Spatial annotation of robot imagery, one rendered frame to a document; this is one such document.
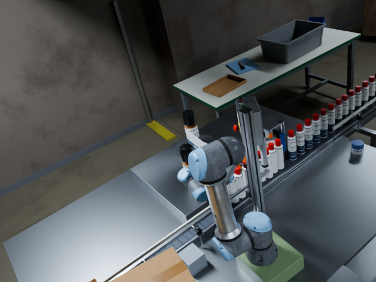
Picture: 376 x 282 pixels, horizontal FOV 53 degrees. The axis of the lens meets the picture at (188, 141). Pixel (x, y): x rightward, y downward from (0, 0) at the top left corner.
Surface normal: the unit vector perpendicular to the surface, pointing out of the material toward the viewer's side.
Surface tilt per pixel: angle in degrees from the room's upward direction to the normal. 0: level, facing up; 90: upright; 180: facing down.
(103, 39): 90
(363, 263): 0
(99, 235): 0
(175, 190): 0
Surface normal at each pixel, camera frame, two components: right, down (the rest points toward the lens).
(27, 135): 0.53, 0.37
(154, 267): -0.20, -0.82
